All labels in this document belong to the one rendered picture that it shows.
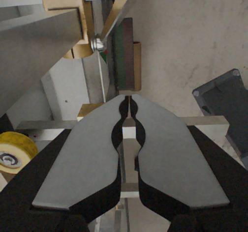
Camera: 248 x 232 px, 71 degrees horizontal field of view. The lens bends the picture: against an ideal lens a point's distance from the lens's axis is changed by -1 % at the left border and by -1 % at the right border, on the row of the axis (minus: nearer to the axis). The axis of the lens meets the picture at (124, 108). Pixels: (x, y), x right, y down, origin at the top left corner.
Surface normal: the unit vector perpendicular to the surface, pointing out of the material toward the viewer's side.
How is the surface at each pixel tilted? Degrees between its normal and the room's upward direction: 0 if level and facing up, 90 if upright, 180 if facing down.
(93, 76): 0
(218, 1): 0
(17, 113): 90
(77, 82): 0
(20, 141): 90
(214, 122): 90
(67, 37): 90
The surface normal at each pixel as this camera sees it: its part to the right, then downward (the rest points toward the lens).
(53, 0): -0.02, 0.55
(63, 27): 1.00, -0.04
